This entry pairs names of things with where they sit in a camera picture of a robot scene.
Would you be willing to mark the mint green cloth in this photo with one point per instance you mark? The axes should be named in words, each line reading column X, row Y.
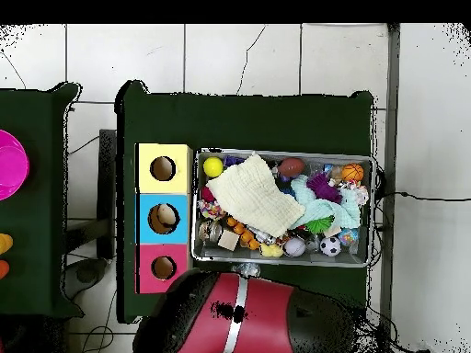
column 331, row 213

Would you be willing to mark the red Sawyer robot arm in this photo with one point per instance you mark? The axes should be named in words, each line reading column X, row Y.
column 268, row 323

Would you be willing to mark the cream yellow cloth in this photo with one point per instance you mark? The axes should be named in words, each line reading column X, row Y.
column 254, row 195

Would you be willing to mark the brown toy football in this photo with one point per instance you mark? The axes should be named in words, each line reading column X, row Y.
column 291, row 167

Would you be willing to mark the clear mesh bin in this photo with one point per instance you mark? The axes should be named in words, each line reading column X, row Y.
column 283, row 262

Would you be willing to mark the small soccer ball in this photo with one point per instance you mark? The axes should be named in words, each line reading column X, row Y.
column 330, row 246

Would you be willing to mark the yellow ball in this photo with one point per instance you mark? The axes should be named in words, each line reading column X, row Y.
column 213, row 167

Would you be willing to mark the green spiky ball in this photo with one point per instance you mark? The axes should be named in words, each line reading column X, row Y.
column 319, row 225

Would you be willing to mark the magenta plate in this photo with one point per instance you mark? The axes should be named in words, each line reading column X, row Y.
column 11, row 165

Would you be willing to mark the orange toy basketball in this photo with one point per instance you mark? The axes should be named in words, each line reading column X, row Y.
column 353, row 172

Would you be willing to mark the purple spiky toy with eyes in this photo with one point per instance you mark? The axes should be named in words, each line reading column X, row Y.
column 324, row 188

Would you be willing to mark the small wooden block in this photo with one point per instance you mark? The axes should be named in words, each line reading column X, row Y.
column 229, row 240

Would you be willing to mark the dark green side table cloth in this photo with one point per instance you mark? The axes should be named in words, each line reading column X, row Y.
column 33, row 213

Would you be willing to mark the white ball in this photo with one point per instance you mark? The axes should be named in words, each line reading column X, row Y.
column 295, row 247

